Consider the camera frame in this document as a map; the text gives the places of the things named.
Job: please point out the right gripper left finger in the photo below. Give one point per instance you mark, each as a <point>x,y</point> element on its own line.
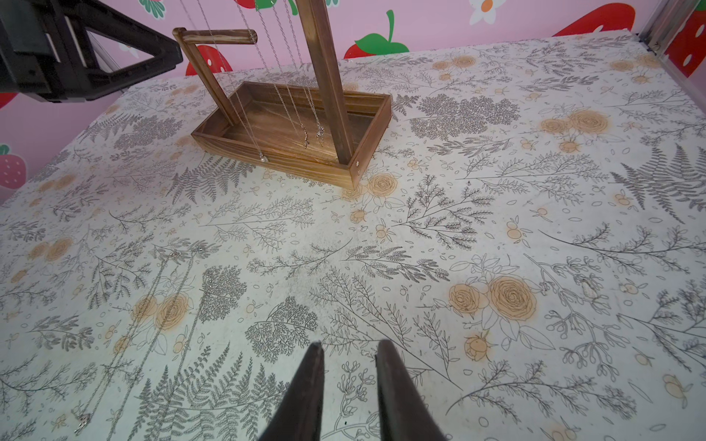
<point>299,416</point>

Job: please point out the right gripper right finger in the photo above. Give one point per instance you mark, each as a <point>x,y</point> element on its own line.
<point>402,412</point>

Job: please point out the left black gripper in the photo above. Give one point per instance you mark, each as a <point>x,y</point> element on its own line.
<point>56,51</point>

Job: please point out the wooden jewelry display stand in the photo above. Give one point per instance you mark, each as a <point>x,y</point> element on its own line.
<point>322,133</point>

